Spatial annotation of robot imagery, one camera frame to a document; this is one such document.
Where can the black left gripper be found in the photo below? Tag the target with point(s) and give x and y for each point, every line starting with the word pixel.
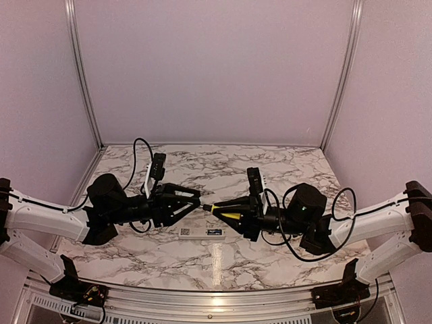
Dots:
pixel 158 204

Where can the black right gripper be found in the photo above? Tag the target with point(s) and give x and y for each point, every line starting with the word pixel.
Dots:
pixel 252 221

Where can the yellow handled screwdriver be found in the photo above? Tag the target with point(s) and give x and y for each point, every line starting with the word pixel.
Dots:
pixel 220 212

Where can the white remote control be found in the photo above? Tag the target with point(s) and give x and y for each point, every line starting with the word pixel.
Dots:
pixel 198 233

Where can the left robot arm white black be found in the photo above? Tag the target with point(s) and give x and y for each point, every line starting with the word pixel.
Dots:
pixel 92 225

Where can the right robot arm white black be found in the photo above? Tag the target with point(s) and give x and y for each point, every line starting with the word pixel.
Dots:
pixel 407 216

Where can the blue battery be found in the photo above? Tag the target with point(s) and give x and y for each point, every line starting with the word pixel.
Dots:
pixel 214 231

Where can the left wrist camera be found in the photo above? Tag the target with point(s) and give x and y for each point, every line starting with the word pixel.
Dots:
pixel 154 173

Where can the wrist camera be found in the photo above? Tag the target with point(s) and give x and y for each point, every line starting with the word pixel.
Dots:
pixel 154 173
pixel 256 187

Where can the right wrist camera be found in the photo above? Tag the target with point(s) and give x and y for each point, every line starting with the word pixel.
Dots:
pixel 256 187

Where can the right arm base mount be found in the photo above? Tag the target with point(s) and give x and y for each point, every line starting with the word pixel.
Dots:
pixel 350 289

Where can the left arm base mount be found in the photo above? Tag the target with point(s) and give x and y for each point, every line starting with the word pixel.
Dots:
pixel 71 287

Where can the front aluminium rail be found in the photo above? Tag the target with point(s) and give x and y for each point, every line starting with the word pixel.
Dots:
pixel 145 305

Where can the left aluminium frame post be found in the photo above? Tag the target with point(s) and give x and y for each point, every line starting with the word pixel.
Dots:
pixel 72 24

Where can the aluminium frame post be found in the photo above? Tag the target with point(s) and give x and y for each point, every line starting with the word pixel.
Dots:
pixel 72 24
pixel 349 57

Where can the right aluminium frame post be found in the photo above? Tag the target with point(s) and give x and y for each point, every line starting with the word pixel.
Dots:
pixel 349 57

